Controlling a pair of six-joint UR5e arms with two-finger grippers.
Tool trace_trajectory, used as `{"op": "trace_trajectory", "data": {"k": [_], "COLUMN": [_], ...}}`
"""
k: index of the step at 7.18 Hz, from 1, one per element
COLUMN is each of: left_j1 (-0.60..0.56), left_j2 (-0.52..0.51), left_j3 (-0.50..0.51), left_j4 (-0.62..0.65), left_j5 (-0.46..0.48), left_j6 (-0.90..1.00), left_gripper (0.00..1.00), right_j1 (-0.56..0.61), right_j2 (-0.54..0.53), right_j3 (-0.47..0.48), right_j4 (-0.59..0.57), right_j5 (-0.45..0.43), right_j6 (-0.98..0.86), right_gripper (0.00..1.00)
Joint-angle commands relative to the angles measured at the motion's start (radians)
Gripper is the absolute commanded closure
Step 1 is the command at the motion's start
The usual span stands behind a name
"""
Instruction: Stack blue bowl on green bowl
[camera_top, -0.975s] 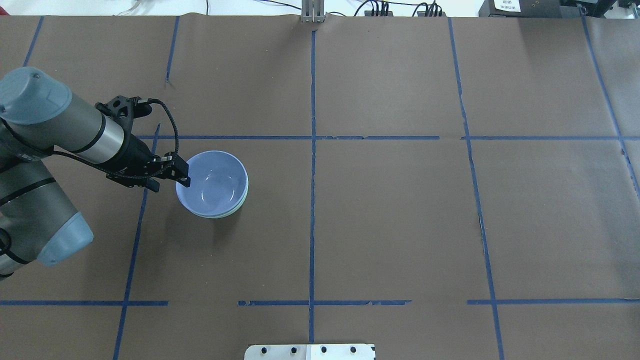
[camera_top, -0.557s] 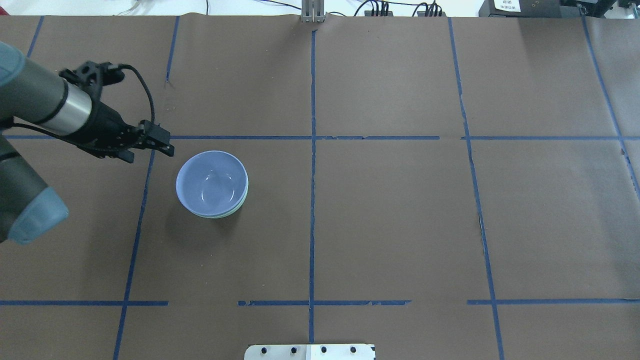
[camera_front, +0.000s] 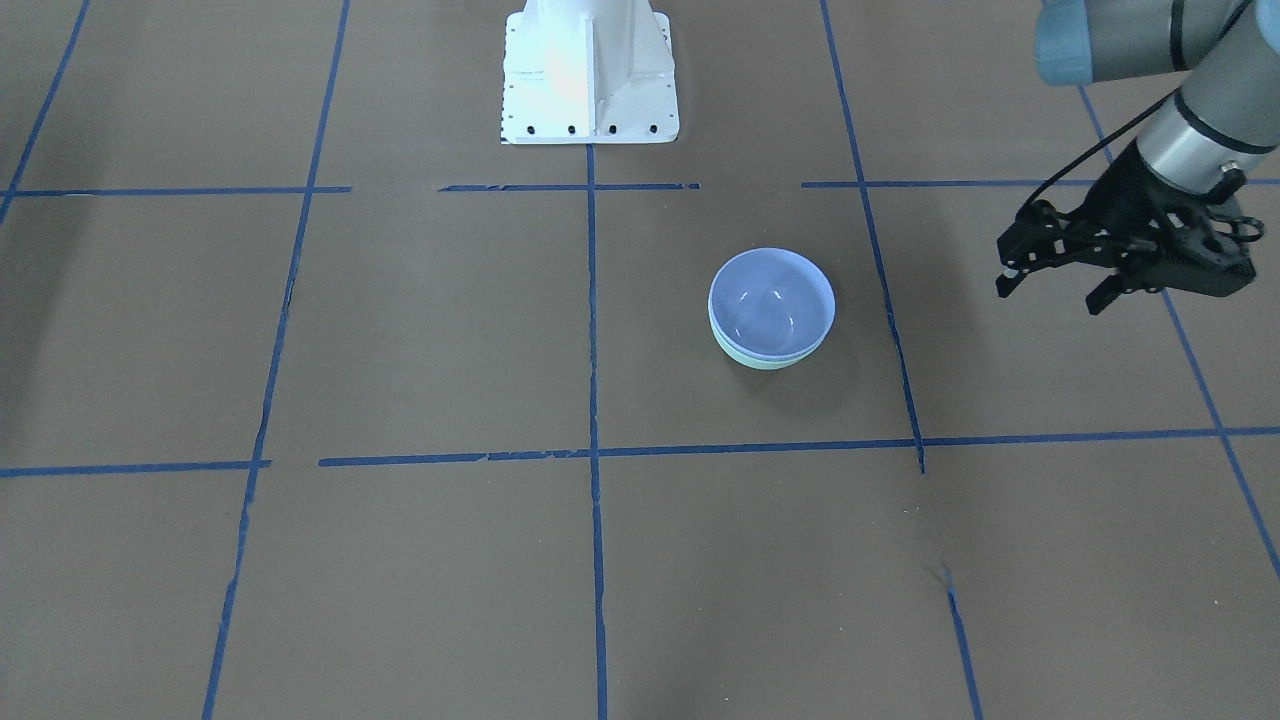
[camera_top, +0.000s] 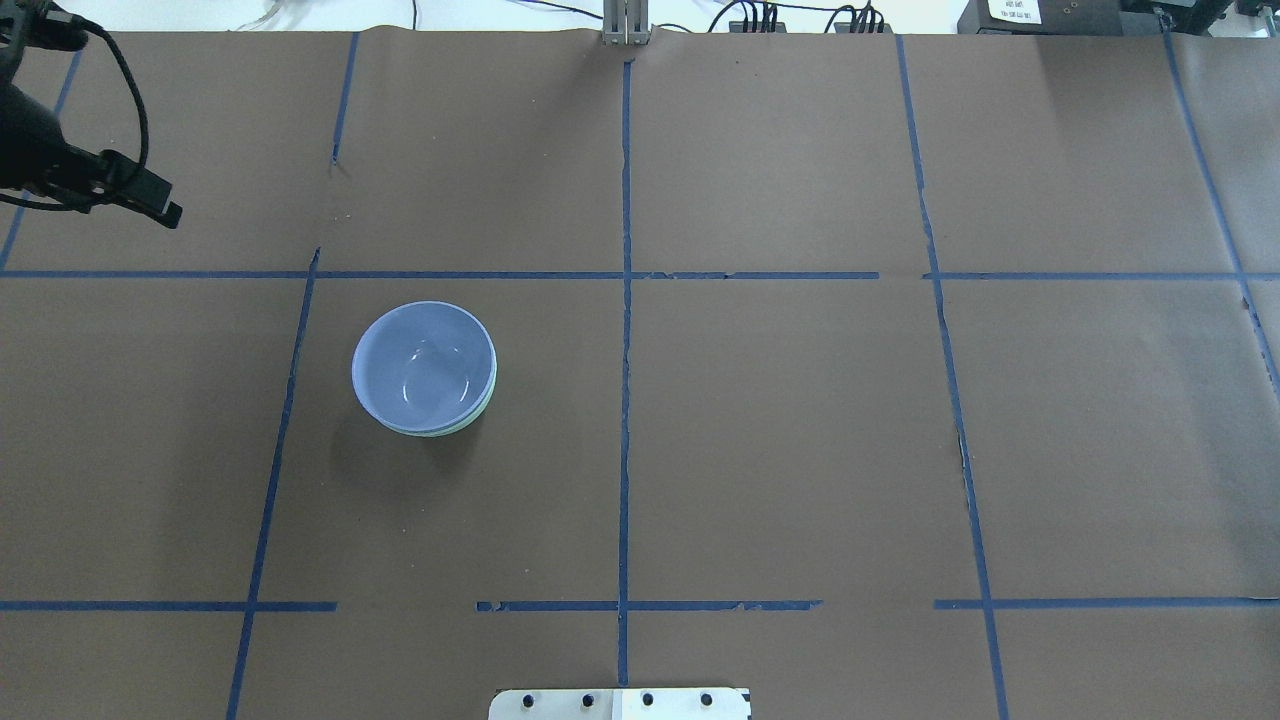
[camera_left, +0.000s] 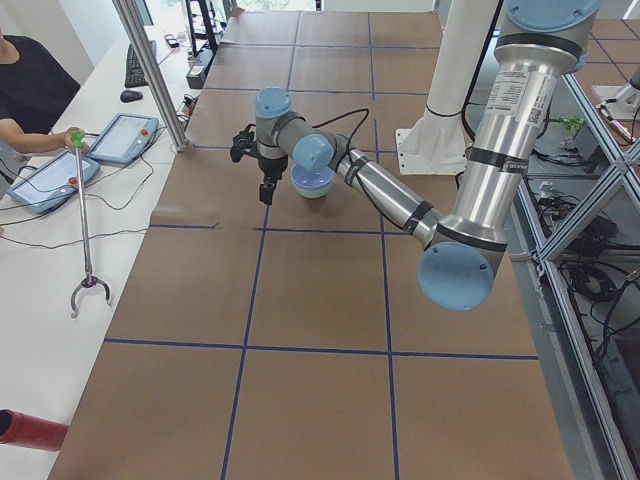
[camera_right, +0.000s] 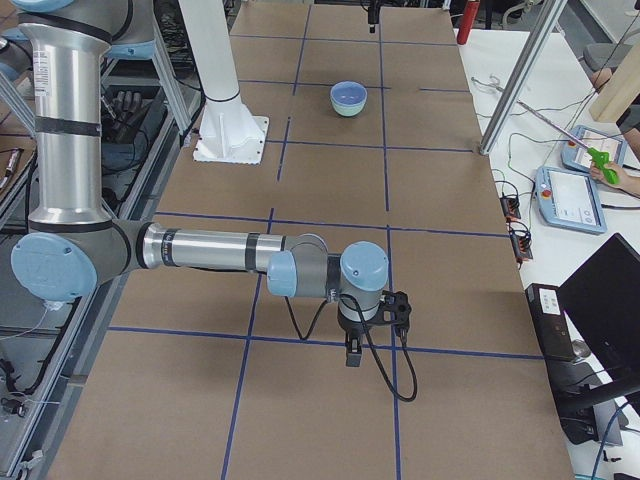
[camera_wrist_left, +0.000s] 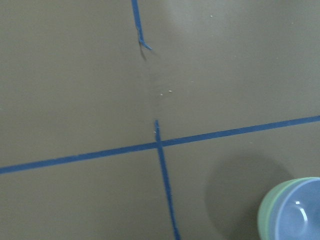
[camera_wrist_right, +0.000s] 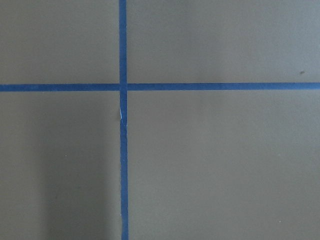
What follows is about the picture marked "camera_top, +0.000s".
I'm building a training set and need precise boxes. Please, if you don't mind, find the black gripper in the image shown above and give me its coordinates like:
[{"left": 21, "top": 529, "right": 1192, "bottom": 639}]
[{"left": 1, "top": 85, "right": 183, "bottom": 231}]

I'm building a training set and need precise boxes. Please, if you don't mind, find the blue bowl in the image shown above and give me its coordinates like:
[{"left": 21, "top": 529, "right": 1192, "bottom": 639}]
[{"left": 349, "top": 301, "right": 499, "bottom": 429}]

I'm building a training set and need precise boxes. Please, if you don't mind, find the green bowl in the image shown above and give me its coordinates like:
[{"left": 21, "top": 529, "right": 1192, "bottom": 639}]
[{"left": 381, "top": 375, "right": 497, "bottom": 438}]

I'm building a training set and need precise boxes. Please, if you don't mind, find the black power strip left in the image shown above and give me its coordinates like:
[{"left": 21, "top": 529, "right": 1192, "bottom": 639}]
[{"left": 724, "top": 1, "right": 785, "bottom": 35}]

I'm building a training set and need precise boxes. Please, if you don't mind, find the black power strip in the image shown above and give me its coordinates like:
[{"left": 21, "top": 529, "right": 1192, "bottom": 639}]
[
  {"left": 724, "top": 1, "right": 785, "bottom": 35},
  {"left": 824, "top": 3, "right": 893, "bottom": 35}
]

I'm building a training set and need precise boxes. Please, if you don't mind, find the black power strip right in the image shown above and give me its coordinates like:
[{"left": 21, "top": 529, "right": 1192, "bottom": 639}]
[{"left": 824, "top": 3, "right": 893, "bottom": 35}]

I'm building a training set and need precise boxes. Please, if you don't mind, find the black desktop box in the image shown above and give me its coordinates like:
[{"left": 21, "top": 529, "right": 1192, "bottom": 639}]
[{"left": 956, "top": 1, "right": 1162, "bottom": 37}]

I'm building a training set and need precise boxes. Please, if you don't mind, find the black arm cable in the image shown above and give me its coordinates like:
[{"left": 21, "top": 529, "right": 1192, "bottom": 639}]
[{"left": 50, "top": 10, "right": 151, "bottom": 213}]

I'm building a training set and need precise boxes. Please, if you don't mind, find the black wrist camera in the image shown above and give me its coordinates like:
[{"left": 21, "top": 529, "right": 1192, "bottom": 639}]
[{"left": 1, "top": 1, "right": 90, "bottom": 53}]

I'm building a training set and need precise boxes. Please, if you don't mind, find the aluminium frame post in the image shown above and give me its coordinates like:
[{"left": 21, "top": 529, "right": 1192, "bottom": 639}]
[{"left": 602, "top": 0, "right": 652, "bottom": 47}]

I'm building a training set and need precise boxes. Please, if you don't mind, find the white pedestal column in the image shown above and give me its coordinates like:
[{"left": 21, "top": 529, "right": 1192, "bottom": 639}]
[{"left": 488, "top": 687, "right": 753, "bottom": 719}]

